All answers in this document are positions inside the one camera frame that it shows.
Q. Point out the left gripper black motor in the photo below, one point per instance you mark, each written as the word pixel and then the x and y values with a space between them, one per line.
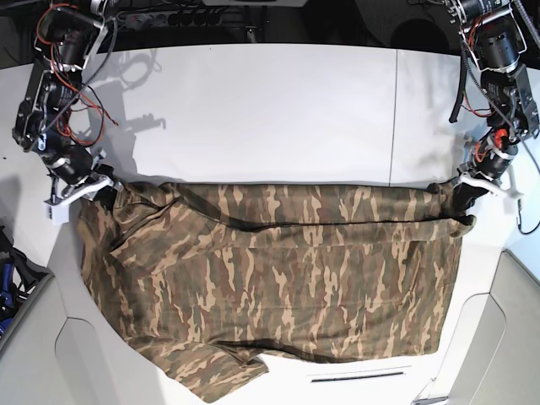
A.
pixel 486 162

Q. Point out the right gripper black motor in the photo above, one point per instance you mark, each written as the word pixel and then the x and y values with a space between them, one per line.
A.
pixel 74 167

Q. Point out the camouflage T-shirt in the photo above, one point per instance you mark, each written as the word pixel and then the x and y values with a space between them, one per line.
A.
pixel 202 280

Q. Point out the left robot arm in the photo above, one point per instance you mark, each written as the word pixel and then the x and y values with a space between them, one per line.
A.
pixel 491 44

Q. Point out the blue and black clutter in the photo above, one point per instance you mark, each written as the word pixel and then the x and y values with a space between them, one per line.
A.
pixel 21 282

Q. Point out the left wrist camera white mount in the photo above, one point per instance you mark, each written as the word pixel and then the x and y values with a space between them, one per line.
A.
pixel 511 196

